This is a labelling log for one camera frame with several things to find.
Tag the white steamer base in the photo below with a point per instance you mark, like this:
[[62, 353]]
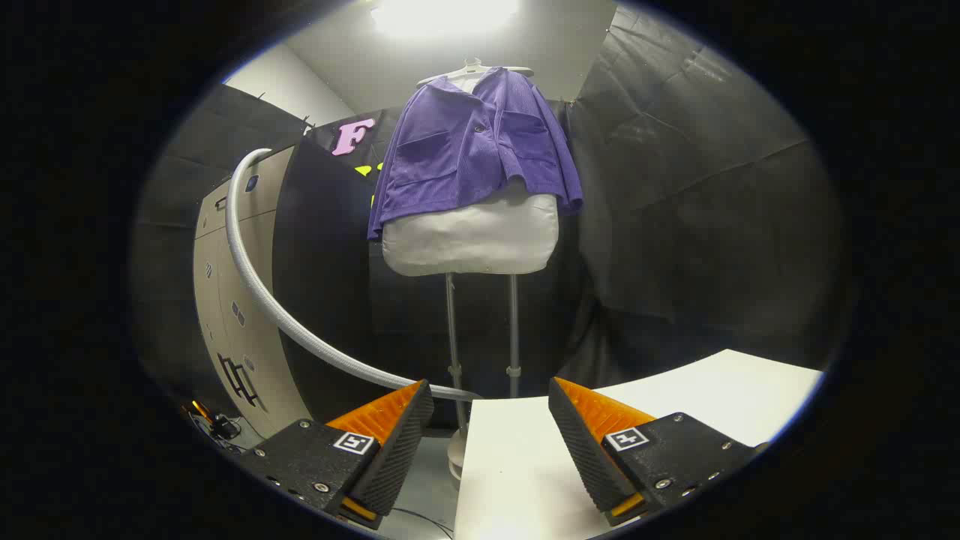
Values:
[[456, 454]]

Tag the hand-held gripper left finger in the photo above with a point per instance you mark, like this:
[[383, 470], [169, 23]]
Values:
[[401, 450]]

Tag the grey steamer support poles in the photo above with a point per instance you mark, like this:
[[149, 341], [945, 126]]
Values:
[[514, 330]]

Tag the grey drawer cabinet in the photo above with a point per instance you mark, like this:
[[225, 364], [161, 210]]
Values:
[[225, 337]]

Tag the white padded ironing board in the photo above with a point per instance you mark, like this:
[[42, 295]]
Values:
[[472, 232]]

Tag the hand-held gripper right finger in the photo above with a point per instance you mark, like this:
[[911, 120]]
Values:
[[581, 450]]

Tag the large ceiling light panel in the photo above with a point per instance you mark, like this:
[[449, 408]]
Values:
[[442, 15]]

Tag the white plastic clothes hanger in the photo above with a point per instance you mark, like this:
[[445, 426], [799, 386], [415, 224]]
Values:
[[472, 70]]

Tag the black backdrop cloth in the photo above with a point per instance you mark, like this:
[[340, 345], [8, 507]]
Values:
[[675, 225]]

